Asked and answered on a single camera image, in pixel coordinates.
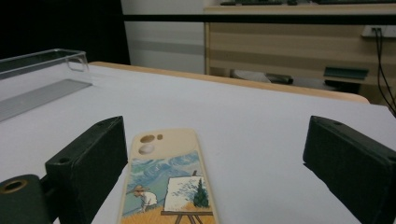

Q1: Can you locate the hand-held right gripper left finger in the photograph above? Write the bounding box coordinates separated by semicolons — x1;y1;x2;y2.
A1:
45;115;129;224

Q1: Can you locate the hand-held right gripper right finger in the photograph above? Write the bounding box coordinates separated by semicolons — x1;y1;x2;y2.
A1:
303;115;396;224

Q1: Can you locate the cream painting-print phone case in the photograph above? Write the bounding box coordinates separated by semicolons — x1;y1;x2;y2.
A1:
117;127;219;224

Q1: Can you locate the clear plastic box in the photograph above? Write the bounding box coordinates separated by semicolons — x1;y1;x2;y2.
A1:
0;48;93;123

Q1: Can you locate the dark green box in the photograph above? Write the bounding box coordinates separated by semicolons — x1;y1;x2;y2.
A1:
322;65;370;80

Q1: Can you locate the white table mat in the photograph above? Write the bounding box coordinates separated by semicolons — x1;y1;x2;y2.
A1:
0;63;396;224

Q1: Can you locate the white power strip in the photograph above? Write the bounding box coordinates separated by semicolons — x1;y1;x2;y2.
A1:
361;24;396;39

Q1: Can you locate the light wooden desk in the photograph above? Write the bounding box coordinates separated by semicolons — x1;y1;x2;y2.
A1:
203;2;396;105

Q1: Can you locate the black curtain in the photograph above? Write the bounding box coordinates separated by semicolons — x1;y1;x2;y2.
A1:
0;0;131;65

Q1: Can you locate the black power cable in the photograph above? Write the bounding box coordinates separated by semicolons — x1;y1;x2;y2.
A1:
373;27;396;118
377;27;396;104

